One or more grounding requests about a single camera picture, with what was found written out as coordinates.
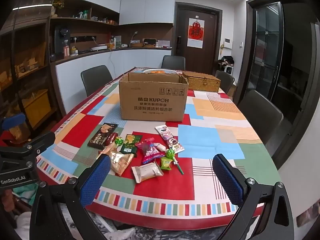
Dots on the peach snack packet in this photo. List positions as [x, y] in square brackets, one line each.
[108, 150]

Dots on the white wall cabinets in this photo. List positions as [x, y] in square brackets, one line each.
[145, 5]

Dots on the wall power strip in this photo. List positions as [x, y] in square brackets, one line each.
[83, 39]

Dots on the round green swirl lollipop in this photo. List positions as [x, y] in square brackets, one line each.
[119, 141]

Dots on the pink snack packet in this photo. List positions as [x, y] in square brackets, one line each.
[148, 151]

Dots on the dark brown door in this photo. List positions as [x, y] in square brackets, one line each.
[182, 30]

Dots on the white desk calendar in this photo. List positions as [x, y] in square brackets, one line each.
[163, 43]

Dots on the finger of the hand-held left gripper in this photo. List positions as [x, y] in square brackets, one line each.
[42, 140]
[15, 121]

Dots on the small green candy packet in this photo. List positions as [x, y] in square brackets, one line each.
[165, 163]

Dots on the small white candy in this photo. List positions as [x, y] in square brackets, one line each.
[160, 146]

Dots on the white stool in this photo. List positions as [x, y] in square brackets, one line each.
[228, 69]

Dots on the dark glass sliding door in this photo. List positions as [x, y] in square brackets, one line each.
[265, 55]

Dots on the white intercom panel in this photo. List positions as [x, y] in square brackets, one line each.
[227, 43]

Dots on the long white purple packet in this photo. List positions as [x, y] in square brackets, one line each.
[170, 138]

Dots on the white fruit bowl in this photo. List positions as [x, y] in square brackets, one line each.
[172, 71]

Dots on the flat white tray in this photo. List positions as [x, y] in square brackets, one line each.
[99, 47]

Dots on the red sausage stick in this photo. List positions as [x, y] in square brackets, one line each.
[112, 138]

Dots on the red wall calendar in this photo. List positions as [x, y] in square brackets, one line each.
[196, 33]

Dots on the white bread packet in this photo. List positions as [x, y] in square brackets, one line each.
[147, 171]

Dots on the wooden wall shelf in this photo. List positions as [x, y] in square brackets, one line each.
[75, 18]

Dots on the yellow flower bunch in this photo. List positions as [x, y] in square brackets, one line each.
[59, 3]

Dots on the pile of mixed fruit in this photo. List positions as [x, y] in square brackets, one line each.
[157, 72]

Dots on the black bag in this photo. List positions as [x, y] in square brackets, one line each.
[226, 60]

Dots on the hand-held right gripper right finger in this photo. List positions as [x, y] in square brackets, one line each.
[227, 177]

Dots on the white counter cabinet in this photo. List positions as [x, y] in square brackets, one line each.
[72, 75]

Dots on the yellow hanging ornament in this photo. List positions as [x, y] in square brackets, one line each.
[222, 50]

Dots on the dark display cabinet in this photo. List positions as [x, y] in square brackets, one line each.
[22, 55]

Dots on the white gooseneck lamp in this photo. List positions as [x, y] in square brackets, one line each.
[136, 33]

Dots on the brown cardboard box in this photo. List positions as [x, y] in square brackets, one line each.
[152, 100]

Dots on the woven wicker box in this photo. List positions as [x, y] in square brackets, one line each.
[202, 82]

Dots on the black thermos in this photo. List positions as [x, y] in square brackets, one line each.
[53, 58]

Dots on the grey dining chair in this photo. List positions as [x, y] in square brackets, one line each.
[173, 62]
[225, 80]
[260, 120]
[96, 78]

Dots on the small teddy bear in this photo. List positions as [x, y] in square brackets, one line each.
[53, 12]

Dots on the green chips packet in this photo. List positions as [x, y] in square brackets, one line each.
[131, 145]

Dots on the clear orange cracker packet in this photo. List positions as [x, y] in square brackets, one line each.
[121, 162]

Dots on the pink bottle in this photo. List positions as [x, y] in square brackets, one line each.
[66, 50]

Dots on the dark brown cracker packet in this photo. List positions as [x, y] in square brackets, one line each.
[101, 136]

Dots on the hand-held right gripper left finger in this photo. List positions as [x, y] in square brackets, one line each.
[96, 180]

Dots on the yellow storage box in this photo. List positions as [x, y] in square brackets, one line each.
[37, 107]

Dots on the small wicker basket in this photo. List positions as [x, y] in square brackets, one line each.
[136, 45]

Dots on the watermelon lollipop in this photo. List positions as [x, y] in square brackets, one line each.
[170, 153]

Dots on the orange juice bottle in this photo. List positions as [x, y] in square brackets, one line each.
[113, 43]

